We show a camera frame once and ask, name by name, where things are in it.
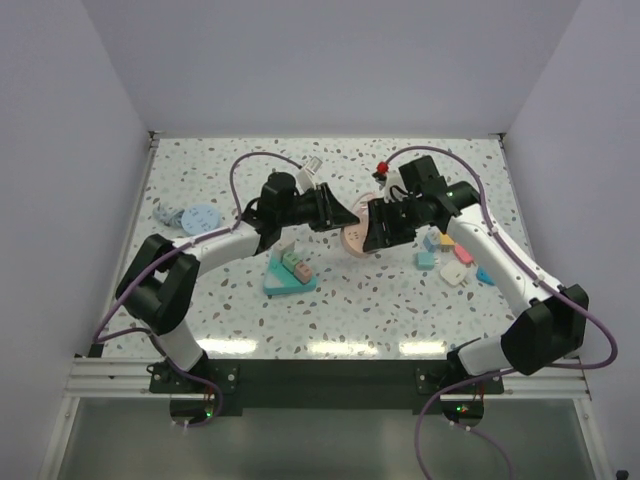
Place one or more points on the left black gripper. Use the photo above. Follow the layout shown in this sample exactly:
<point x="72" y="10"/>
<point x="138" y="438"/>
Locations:
<point x="326" y="207"/>

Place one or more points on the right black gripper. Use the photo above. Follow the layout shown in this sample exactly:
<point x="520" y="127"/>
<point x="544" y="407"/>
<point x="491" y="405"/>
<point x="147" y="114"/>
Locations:
<point x="382" y="235"/>

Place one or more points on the pink round power strip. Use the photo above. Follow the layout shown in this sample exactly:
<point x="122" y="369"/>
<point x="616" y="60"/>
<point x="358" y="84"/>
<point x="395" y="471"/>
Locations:
<point x="352" y="239"/>

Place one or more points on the blue square plug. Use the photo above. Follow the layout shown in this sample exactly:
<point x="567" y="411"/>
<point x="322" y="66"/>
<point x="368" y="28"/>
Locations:
<point x="483" y="277"/>

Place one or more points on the blue round power strip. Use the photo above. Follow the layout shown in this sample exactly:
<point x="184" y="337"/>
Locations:
<point x="199" y="219"/>

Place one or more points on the yellow plug adapter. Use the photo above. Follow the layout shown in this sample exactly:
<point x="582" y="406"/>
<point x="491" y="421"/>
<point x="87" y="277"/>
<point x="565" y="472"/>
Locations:
<point x="446" y="243"/>

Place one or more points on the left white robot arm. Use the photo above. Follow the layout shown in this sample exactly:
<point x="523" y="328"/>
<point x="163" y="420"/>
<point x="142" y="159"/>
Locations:
<point x="158" y="285"/>

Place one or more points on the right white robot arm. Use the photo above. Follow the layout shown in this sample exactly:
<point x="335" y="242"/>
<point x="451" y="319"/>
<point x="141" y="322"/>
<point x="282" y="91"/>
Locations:
<point x="549" y="320"/>

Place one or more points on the brownish pink plug adapter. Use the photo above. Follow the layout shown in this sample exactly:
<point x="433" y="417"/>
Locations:
<point x="303" y="273"/>

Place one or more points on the light green plug adapter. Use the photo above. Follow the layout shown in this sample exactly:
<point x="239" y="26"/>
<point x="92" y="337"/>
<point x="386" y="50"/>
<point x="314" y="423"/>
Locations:
<point x="290" y="260"/>

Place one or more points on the teal triangular power strip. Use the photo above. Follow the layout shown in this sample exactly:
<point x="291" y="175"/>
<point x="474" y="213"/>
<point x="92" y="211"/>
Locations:
<point x="279" y="281"/>

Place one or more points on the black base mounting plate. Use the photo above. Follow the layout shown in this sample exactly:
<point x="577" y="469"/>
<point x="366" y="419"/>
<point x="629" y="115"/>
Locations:
<point x="300" y="384"/>

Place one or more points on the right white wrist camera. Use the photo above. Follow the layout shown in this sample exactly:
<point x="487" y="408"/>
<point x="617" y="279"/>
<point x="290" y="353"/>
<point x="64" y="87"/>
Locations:
<point x="390" y="182"/>

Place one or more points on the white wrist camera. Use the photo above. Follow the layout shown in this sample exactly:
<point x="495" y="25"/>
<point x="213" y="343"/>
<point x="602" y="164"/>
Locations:
<point x="306" y="175"/>
<point x="390" y="182"/>

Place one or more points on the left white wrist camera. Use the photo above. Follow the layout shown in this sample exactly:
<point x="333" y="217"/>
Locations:
<point x="306" y="175"/>

